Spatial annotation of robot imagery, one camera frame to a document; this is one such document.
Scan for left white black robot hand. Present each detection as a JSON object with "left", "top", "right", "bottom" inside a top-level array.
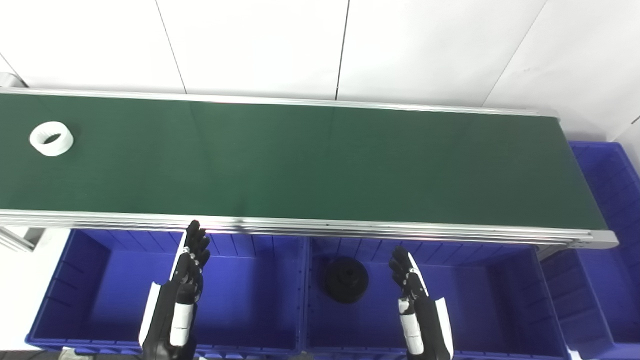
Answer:
[{"left": 138, "top": 220, "right": 211, "bottom": 360}]

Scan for white plastic ring part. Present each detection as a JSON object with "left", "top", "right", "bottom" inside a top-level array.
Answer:
[{"left": 29, "top": 121, "right": 75, "bottom": 157}]

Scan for blue plastic bin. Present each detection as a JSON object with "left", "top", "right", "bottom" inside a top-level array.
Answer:
[
  {"left": 25, "top": 229, "right": 308, "bottom": 357},
  {"left": 305, "top": 236, "right": 572, "bottom": 360},
  {"left": 540, "top": 141, "right": 640, "bottom": 360}
]

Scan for green conveyor belt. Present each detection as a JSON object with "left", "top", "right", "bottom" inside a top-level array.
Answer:
[
  {"left": 0, "top": 92, "right": 608, "bottom": 232},
  {"left": 0, "top": 87, "right": 620, "bottom": 251}
]

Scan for black round disc part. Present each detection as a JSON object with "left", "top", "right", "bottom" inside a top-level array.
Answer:
[{"left": 324, "top": 257, "right": 370, "bottom": 304}]

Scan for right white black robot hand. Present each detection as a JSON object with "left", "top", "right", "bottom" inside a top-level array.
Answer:
[{"left": 389, "top": 246, "right": 455, "bottom": 360}]

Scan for aluminium conveyor support leg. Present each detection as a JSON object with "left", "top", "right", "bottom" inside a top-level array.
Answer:
[{"left": 0, "top": 226, "right": 46, "bottom": 252}]

